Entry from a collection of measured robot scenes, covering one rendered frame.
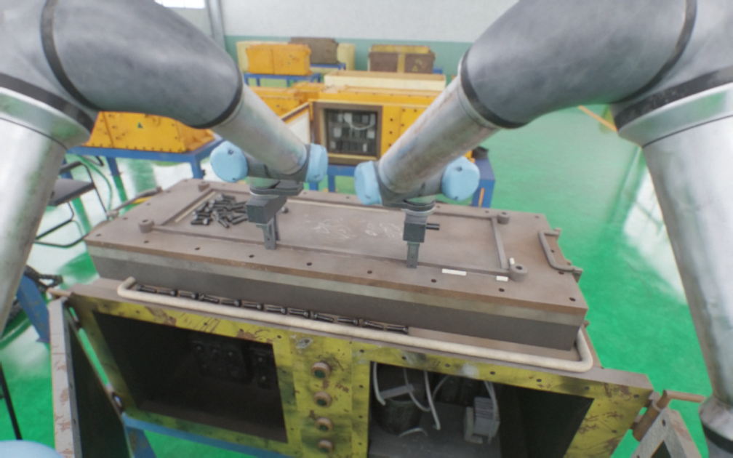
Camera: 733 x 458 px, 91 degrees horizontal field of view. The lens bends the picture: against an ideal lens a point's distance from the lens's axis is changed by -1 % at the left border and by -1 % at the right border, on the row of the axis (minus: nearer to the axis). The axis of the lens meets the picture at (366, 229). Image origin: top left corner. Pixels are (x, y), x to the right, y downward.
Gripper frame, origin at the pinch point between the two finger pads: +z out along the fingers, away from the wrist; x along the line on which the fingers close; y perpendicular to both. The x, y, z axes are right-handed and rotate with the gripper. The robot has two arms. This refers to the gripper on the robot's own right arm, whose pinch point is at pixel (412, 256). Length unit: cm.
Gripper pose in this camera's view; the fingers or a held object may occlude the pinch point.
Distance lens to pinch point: 92.0
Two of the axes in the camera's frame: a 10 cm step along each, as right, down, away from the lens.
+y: 9.8, 1.1, -1.6
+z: -0.2, 8.7, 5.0
